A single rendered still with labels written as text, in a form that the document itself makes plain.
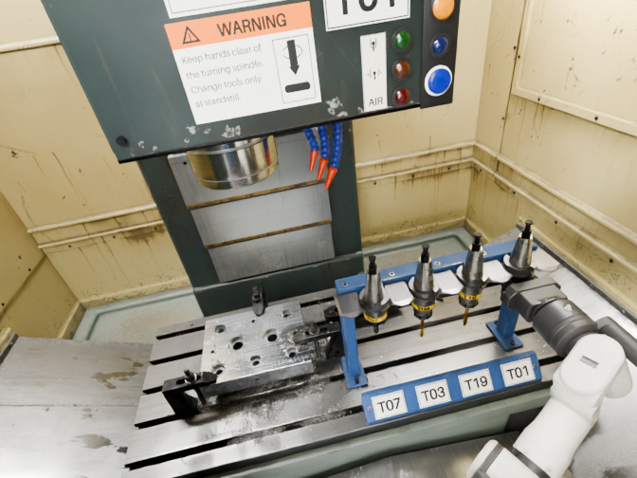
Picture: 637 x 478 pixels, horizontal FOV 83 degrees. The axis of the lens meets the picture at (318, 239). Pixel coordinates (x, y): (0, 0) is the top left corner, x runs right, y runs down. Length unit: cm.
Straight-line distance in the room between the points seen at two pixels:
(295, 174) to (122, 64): 79
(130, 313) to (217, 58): 170
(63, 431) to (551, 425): 133
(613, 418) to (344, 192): 99
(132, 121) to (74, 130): 119
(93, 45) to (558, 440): 83
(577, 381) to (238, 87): 67
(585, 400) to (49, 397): 149
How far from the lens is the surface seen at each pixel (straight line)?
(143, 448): 111
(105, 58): 48
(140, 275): 196
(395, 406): 96
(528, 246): 86
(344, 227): 138
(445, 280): 83
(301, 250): 136
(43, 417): 155
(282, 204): 124
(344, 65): 48
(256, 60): 46
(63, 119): 167
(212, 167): 64
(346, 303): 78
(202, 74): 47
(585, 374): 75
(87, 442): 147
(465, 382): 101
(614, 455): 127
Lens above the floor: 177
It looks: 35 degrees down
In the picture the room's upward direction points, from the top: 9 degrees counter-clockwise
